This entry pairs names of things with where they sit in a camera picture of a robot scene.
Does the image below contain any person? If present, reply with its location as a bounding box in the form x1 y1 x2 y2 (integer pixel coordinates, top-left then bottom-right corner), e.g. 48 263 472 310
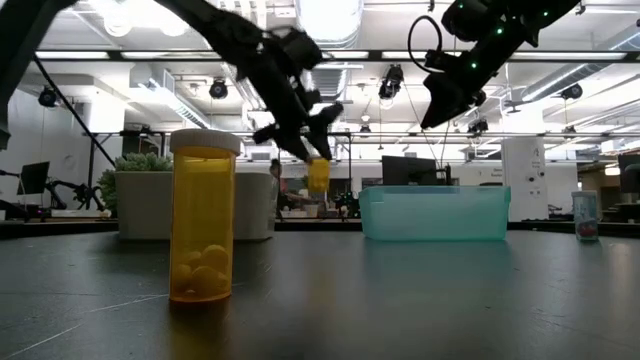
268 158 321 219

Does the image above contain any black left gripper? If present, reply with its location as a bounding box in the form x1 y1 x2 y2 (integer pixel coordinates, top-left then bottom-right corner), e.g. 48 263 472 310
234 27 346 162

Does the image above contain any white room column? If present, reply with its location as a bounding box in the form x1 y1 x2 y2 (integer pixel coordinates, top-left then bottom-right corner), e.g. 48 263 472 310
501 137 550 222

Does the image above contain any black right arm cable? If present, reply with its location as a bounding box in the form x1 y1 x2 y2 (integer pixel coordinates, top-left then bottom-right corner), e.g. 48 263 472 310
406 14 446 75

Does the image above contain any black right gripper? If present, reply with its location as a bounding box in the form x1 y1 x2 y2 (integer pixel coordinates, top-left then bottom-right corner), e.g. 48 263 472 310
420 0 539 130

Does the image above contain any small black monitor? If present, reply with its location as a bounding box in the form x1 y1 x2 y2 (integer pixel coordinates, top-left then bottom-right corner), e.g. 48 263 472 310
18 160 52 197

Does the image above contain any white plastic bin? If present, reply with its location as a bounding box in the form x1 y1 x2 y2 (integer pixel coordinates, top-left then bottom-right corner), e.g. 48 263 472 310
114 171 276 242

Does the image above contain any black ceiling spotlight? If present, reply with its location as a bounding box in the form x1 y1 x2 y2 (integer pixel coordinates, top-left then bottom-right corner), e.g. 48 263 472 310
208 78 230 101
378 63 405 100
559 82 585 102
38 85 59 109

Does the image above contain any teal plastic bin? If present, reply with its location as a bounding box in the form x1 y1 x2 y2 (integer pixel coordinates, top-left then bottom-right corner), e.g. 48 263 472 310
358 185 512 243

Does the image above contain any narrow orange pill bottle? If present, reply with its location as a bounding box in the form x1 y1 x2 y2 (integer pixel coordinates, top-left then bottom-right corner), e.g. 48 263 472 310
168 128 242 304

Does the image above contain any orange pill bottle white cap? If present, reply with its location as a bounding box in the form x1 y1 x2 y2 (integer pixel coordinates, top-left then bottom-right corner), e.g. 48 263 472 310
306 157 332 195

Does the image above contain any green succulent plant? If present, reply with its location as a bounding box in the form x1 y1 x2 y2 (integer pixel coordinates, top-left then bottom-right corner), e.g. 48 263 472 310
97 152 174 215

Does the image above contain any black computer monitor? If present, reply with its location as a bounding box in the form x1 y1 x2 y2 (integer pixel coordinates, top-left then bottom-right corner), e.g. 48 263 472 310
381 155 439 187

